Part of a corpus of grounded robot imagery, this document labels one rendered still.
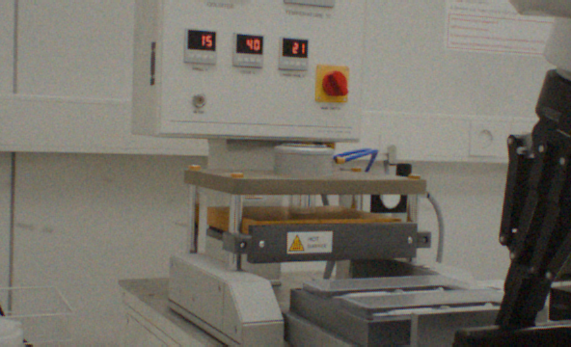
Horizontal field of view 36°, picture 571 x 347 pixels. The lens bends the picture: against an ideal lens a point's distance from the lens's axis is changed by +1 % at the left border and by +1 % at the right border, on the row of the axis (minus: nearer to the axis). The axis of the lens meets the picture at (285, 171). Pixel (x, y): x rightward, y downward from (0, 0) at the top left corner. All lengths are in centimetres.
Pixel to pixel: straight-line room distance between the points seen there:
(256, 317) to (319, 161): 27
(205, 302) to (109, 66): 71
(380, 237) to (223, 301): 23
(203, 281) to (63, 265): 64
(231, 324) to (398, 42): 101
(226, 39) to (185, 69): 8
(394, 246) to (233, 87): 33
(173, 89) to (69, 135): 39
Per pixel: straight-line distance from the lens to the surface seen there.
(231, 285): 95
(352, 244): 107
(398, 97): 182
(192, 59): 121
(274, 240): 102
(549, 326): 79
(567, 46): 69
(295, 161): 110
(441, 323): 81
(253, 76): 125
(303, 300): 93
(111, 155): 162
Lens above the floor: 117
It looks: 3 degrees down
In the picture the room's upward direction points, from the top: 2 degrees clockwise
